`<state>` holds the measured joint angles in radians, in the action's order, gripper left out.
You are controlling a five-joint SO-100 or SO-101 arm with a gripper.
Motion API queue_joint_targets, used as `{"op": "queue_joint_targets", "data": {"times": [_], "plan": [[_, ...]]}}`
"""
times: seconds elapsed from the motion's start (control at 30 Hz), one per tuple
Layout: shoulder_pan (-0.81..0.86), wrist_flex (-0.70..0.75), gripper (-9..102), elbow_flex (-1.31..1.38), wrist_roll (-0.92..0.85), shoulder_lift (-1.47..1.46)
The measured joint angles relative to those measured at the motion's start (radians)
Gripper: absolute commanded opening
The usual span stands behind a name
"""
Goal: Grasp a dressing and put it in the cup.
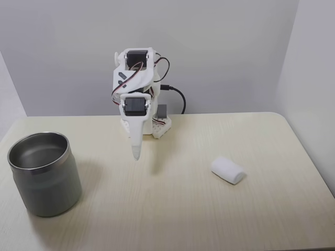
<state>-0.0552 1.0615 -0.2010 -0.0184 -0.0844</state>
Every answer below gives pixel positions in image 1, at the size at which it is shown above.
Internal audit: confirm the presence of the black power cable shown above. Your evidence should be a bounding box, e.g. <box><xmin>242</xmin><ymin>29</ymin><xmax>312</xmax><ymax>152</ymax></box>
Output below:
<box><xmin>160</xmin><ymin>84</ymin><xmax>187</xmax><ymax>115</ymax></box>

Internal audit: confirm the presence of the grey clamp block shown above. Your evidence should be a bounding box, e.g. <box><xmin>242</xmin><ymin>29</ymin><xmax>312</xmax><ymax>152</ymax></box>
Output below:
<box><xmin>157</xmin><ymin>104</ymin><xmax>169</xmax><ymax>119</ymax></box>

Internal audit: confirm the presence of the red black servo wire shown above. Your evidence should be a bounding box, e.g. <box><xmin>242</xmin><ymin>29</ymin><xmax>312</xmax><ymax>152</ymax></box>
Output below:
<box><xmin>111</xmin><ymin>61</ymin><xmax>147</xmax><ymax>107</ymax></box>
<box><xmin>154</xmin><ymin>55</ymin><xmax>171</xmax><ymax>82</ymax></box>

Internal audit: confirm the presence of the stainless steel cup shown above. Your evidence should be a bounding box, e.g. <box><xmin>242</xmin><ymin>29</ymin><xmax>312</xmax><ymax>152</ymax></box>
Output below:
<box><xmin>7</xmin><ymin>132</ymin><xmax>83</xmax><ymax>218</ymax></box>

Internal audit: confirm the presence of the white gauze dressing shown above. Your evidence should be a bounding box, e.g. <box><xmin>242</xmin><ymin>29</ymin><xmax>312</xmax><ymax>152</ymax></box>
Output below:
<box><xmin>210</xmin><ymin>156</ymin><xmax>248</xmax><ymax>185</ymax></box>

